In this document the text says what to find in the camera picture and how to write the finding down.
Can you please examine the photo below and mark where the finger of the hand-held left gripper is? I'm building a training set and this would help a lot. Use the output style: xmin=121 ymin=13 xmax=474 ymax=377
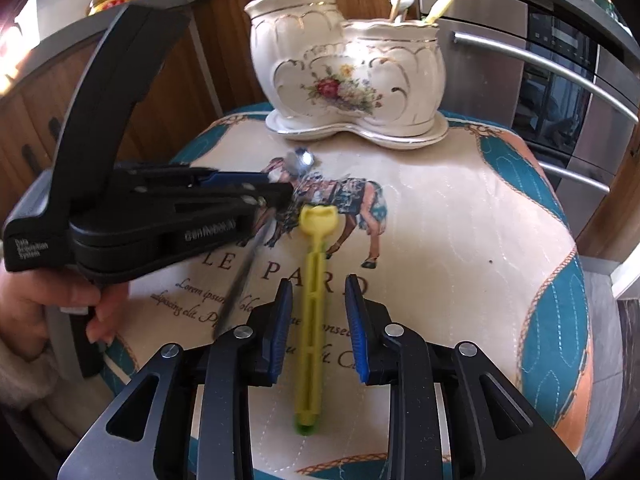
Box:
xmin=122 ymin=181 xmax=297 ymax=211
xmin=112 ymin=162 xmax=272 ymax=190

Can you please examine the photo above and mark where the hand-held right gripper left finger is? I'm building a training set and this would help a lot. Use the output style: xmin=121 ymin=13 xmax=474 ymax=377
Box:
xmin=57 ymin=279 xmax=294 ymax=480

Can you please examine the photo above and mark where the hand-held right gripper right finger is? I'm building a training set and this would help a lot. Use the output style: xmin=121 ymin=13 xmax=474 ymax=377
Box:
xmin=344 ymin=274 xmax=586 ymax=480

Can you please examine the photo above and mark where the silver spoon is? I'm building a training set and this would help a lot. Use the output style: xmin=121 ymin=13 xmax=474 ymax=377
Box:
xmin=212 ymin=147 xmax=317 ymax=338

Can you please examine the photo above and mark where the yellow-green plastic utensil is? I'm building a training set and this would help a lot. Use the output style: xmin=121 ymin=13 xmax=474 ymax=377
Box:
xmin=292 ymin=205 xmax=341 ymax=433

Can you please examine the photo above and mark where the white ceramic utensil holder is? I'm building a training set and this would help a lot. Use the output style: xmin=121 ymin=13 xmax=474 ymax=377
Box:
xmin=244 ymin=0 xmax=450 ymax=152

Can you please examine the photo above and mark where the person's left forearm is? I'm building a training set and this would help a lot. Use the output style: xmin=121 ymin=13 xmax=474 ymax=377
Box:
xmin=0 ymin=337 xmax=68 ymax=421

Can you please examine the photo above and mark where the person's left hand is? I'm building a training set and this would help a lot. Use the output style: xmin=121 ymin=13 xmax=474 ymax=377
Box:
xmin=0 ymin=267 xmax=130 ymax=362

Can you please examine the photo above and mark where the wooden cabinet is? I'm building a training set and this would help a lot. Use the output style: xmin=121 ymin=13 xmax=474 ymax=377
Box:
xmin=0 ymin=10 xmax=281 ymax=201

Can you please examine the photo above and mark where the grey countertop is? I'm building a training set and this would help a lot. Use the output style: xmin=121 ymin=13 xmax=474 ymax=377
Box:
xmin=0 ymin=0 xmax=211 ymax=106

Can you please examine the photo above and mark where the printed quilted mat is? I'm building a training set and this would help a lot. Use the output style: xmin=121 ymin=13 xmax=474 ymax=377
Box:
xmin=100 ymin=105 xmax=596 ymax=480

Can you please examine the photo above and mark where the pale yellow plastic spoon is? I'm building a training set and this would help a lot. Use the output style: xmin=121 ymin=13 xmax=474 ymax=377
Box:
xmin=420 ymin=0 xmax=455 ymax=25

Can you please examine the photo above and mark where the built-in oven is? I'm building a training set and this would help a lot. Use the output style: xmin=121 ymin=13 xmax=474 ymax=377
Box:
xmin=425 ymin=0 xmax=640 ymax=261

